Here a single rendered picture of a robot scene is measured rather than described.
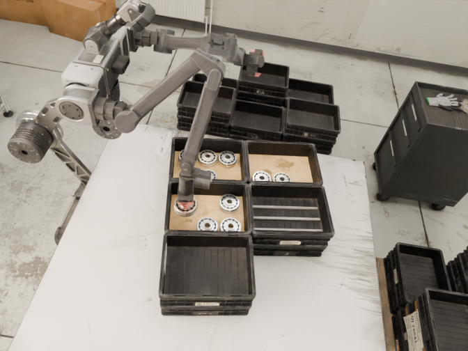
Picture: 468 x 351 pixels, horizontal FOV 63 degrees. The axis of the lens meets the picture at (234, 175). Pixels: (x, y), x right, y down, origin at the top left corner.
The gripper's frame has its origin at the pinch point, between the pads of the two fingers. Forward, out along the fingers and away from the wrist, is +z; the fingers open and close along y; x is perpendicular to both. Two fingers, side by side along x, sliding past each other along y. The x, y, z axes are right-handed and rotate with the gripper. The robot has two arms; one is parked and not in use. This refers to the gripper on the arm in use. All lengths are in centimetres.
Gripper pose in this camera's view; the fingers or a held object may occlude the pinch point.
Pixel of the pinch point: (185, 202)
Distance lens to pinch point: 170.9
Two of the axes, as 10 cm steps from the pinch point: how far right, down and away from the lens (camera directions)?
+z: -1.1, 6.1, 7.8
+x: -9.9, -0.5, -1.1
